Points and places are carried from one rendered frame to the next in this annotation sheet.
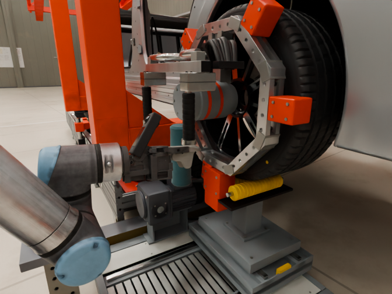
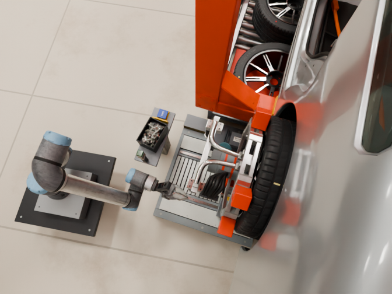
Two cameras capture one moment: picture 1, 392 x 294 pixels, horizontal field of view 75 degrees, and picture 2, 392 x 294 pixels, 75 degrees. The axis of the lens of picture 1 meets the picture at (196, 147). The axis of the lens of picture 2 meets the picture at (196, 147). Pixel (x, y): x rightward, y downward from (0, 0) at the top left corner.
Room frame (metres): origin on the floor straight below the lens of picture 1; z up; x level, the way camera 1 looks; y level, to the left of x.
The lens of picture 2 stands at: (0.61, -0.13, 2.25)
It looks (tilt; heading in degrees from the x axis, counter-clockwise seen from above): 74 degrees down; 48
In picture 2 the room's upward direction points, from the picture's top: straight up
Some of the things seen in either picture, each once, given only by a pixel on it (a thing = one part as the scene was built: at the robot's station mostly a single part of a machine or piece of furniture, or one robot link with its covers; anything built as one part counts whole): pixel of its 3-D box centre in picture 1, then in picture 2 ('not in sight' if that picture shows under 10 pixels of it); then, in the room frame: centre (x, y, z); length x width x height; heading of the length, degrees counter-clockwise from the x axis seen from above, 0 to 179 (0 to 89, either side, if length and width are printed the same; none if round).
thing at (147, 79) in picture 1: (153, 78); (214, 126); (1.02, 0.17, 0.93); 0.09 x 0.05 x 0.05; 120
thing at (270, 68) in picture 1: (221, 99); (240, 169); (0.98, -0.10, 0.85); 0.54 x 0.07 x 0.54; 30
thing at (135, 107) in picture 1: (170, 118); (258, 102); (1.43, 0.15, 0.69); 0.52 x 0.17 x 0.35; 120
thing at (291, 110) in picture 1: (289, 109); (226, 226); (0.71, -0.26, 0.85); 0.09 x 0.08 x 0.07; 30
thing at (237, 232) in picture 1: (247, 210); not in sight; (1.07, -0.24, 0.32); 0.40 x 0.30 x 0.28; 30
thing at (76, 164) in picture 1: (70, 167); (137, 178); (0.52, 0.27, 0.75); 0.12 x 0.09 x 0.10; 116
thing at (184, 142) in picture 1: (188, 117); not in sight; (0.71, 0.02, 0.83); 0.04 x 0.04 x 0.16
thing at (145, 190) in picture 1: (178, 205); (233, 146); (1.23, 0.10, 0.26); 0.42 x 0.18 x 0.35; 120
